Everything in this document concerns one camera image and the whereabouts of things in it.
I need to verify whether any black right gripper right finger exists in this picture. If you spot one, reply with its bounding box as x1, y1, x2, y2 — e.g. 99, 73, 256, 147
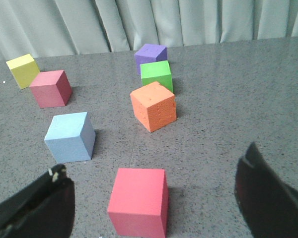
234, 142, 298, 238

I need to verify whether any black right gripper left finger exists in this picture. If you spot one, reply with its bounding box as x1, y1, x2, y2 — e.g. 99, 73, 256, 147
0, 164, 75, 238

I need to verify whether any smooth light blue foam cube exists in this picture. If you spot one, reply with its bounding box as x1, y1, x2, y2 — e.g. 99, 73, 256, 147
44, 112, 96, 163

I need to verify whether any large red foam cube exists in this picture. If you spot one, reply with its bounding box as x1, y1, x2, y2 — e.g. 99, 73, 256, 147
107, 168, 169, 238

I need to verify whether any small pink-red foam cube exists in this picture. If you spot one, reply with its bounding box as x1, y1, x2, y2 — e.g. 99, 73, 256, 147
29, 70, 72, 108

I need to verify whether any yellow foam cube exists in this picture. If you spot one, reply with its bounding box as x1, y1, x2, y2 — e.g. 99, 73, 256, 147
6, 54, 40, 89

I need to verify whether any dented orange foam cube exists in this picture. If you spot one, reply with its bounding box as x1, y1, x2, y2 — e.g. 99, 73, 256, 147
130, 81, 177, 132

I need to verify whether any green foam cube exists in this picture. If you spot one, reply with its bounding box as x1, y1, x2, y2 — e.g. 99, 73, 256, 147
140, 60, 173, 92

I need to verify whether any grey curtain backdrop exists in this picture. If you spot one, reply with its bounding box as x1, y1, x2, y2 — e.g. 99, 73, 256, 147
0, 0, 298, 60

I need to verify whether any purple foam cube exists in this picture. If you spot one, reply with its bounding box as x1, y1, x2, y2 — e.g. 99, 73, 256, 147
134, 44, 167, 75

